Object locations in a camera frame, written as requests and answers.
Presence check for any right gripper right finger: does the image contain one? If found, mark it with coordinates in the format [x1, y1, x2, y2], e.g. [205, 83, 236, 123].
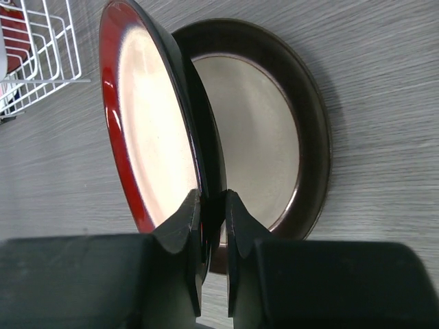
[225, 191, 438, 328]

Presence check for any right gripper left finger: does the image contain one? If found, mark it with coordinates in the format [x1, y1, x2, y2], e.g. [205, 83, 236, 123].
[1, 190, 202, 328]

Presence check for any red rimmed cream plate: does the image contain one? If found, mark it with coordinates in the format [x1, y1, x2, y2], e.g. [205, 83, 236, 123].
[99, 1, 226, 272]

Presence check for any large brown cream plate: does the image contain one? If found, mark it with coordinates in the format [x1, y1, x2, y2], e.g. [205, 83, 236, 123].
[170, 19, 332, 275]

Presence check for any small red floral plate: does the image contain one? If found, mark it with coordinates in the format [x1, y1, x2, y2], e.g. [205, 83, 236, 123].
[1, 6, 31, 73]

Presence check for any white wire dish rack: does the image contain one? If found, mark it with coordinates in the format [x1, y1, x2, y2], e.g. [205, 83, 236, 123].
[1, 0, 86, 123]

